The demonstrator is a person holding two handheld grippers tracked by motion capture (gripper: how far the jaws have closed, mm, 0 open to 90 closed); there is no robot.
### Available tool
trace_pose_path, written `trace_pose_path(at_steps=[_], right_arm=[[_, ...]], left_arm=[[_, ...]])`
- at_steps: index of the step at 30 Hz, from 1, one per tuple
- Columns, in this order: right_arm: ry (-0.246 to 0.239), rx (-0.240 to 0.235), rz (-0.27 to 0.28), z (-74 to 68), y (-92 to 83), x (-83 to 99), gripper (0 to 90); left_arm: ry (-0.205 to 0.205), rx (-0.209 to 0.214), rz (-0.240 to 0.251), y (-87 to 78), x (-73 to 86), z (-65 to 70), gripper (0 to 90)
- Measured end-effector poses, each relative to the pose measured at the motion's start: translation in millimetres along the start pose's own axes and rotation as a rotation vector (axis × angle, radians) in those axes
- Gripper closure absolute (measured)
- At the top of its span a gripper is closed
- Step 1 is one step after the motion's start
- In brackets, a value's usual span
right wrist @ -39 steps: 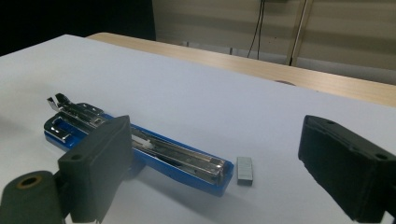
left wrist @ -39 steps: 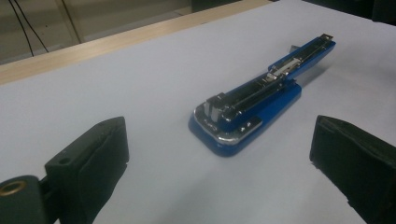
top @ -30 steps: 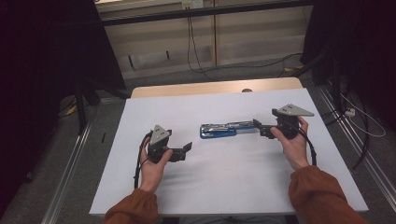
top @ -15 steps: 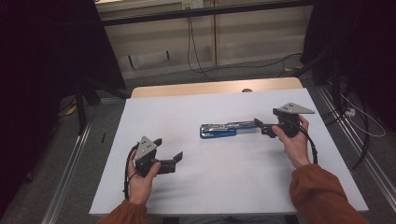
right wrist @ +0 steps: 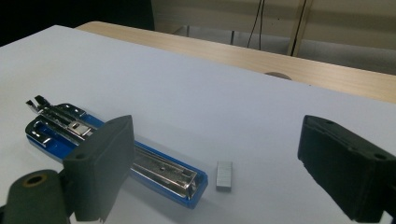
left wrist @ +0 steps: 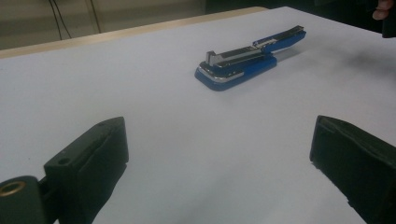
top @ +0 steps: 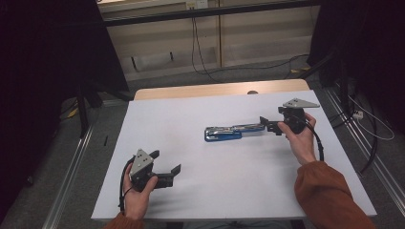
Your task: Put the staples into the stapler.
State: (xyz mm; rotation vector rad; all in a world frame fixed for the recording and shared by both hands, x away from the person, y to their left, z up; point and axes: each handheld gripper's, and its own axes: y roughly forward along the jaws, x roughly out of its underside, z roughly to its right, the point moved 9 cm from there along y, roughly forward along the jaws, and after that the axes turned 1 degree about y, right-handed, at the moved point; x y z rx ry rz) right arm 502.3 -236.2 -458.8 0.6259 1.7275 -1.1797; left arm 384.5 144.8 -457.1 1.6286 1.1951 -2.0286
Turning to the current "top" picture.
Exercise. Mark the black stand leg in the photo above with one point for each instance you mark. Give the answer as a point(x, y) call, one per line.
point(318, 65)

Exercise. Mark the black curtain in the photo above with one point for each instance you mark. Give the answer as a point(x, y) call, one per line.
point(38, 63)
point(375, 47)

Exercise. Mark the metal floor rail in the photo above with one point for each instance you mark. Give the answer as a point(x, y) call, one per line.
point(385, 178)
point(68, 181)

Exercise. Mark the blue stapler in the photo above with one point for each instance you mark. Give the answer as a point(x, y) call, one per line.
point(223, 136)

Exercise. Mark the white table sheet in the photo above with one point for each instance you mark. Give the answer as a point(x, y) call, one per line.
point(223, 178)

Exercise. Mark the white wall socket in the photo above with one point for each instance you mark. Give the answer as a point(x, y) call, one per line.
point(197, 4)

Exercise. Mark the dark round table grommet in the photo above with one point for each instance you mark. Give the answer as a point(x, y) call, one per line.
point(252, 92)

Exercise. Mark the black tripod stand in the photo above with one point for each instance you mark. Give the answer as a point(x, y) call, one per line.
point(83, 117)

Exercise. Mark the person's right hand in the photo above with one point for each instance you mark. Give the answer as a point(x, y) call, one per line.
point(302, 143)

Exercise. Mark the yellow tape strip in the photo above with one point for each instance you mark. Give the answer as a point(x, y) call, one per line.
point(73, 112)
point(301, 69)

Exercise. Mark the person's grey trousers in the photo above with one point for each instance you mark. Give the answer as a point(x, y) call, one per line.
point(238, 225)

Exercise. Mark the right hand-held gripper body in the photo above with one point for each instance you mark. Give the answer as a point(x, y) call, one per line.
point(297, 103)

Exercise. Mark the small black stick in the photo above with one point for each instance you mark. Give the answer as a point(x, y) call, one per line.
point(105, 141)

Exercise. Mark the black horizontal bar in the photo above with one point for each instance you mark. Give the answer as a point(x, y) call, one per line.
point(203, 12)

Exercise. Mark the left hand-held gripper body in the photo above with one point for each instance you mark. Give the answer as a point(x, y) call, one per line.
point(141, 163)

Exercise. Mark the white power adapter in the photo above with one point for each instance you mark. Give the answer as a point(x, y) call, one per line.
point(358, 114)

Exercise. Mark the person's left hand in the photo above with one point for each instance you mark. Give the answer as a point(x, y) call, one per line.
point(137, 200)

